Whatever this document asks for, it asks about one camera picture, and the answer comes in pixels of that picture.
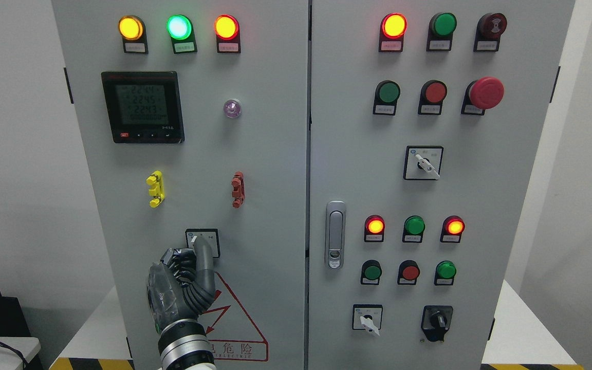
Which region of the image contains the green indicator top right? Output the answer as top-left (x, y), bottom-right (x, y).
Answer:
top-left (426, 12), bottom-right (457, 52)

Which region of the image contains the green push button lower right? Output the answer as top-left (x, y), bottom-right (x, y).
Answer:
top-left (434, 260), bottom-right (457, 286)

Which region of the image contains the black knob rotary switch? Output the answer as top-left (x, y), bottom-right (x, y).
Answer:
top-left (421, 305), bottom-right (453, 342)

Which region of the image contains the silver cabinet door handle lock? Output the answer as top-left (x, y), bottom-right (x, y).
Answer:
top-left (325, 200), bottom-right (347, 269)

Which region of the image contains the lower white rotary selector switch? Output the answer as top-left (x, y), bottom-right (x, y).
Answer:
top-left (352, 304), bottom-right (383, 337)

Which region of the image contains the green push button lower left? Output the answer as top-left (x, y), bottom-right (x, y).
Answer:
top-left (360, 260), bottom-right (382, 285)

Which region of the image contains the green push button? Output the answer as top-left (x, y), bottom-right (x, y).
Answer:
top-left (360, 260), bottom-right (382, 285)
top-left (372, 80), bottom-right (401, 116)
top-left (434, 260), bottom-right (457, 286)

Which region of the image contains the red push button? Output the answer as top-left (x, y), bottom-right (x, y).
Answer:
top-left (397, 260), bottom-right (421, 285)
top-left (418, 80), bottom-right (447, 115)

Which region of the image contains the green lit indicator light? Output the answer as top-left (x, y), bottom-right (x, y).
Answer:
top-left (166, 14), bottom-right (197, 54)

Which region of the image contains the red lit indicator lower left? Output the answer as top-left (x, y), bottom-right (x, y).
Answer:
top-left (364, 215), bottom-right (385, 242)

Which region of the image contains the red lit indicator light left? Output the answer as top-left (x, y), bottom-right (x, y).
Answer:
top-left (214, 14), bottom-right (241, 53)

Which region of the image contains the dark red buzzer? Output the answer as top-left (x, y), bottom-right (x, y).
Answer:
top-left (474, 13), bottom-right (507, 52)

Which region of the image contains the red terminal connector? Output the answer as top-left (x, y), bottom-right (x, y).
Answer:
top-left (231, 171), bottom-right (245, 209)

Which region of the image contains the yellow terminal connector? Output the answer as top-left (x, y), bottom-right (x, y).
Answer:
top-left (146, 170), bottom-right (165, 208)

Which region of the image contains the grey electrical cabinet right door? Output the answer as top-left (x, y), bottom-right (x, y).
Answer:
top-left (308, 1), bottom-right (575, 369)

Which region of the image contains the red emergency stop mushroom button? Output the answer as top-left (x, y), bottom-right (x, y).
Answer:
top-left (461, 77), bottom-right (505, 116)

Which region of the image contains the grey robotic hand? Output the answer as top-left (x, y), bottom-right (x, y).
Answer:
top-left (146, 236), bottom-right (216, 332)

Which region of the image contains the small purple clear lamp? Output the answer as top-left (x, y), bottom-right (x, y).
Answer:
top-left (223, 99), bottom-right (242, 119)

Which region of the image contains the grey electrical cabinet door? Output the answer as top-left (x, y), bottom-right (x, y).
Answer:
top-left (52, 1), bottom-right (308, 369)
top-left (308, 1), bottom-right (575, 369)

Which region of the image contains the black digital power meter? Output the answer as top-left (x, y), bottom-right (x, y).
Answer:
top-left (101, 71), bottom-right (184, 144)

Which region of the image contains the door rotary selector switch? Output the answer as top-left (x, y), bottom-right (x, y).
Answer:
top-left (185, 229), bottom-right (220, 258)

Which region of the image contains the red lit indicator lower right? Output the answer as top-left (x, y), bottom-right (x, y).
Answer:
top-left (440, 215), bottom-right (465, 243)

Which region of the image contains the grey electrical cabinet left door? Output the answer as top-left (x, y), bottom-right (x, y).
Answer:
top-left (52, 1), bottom-right (308, 369)

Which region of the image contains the upper right rotary selector switch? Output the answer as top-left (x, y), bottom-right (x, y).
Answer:
top-left (402, 145), bottom-right (443, 180)

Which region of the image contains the white box with cable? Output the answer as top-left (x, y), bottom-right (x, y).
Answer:
top-left (0, 337), bottom-right (44, 369)

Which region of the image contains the red lit indicator top right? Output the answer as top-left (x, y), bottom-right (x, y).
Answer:
top-left (378, 12), bottom-right (408, 52)

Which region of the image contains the green push button upper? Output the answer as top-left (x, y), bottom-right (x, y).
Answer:
top-left (372, 80), bottom-right (401, 116)

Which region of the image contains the red electrical danger warning sticker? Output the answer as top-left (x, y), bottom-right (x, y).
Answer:
top-left (199, 272), bottom-right (269, 362)

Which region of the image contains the yellow indicator light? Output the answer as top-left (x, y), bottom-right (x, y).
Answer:
top-left (118, 15), bottom-right (149, 54)

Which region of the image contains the green indicator lower middle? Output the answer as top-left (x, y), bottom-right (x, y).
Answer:
top-left (402, 215), bottom-right (426, 243)

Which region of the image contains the red push button lower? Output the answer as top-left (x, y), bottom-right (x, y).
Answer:
top-left (397, 260), bottom-right (421, 285)

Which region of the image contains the red push button upper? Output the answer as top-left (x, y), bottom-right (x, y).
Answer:
top-left (418, 80), bottom-right (447, 115)

